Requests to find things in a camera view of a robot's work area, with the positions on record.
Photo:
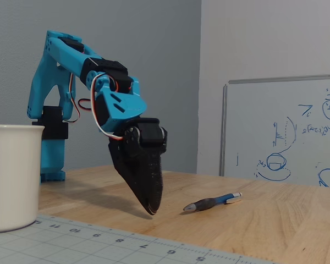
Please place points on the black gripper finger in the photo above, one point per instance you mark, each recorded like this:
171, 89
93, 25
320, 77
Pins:
154, 181
133, 173

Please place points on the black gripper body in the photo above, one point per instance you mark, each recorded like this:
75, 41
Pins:
143, 162

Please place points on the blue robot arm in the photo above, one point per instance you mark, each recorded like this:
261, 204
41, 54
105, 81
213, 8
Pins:
63, 55

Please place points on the blue pen with black grip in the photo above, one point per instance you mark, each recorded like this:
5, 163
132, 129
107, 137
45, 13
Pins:
206, 203

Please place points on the grey cutting mat with ruler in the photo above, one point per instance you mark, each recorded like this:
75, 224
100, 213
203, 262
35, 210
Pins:
71, 244

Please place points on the whiteboard with blue drawings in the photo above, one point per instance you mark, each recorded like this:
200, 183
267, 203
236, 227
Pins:
264, 123

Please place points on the white cup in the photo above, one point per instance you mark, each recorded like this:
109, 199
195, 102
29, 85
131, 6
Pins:
13, 176

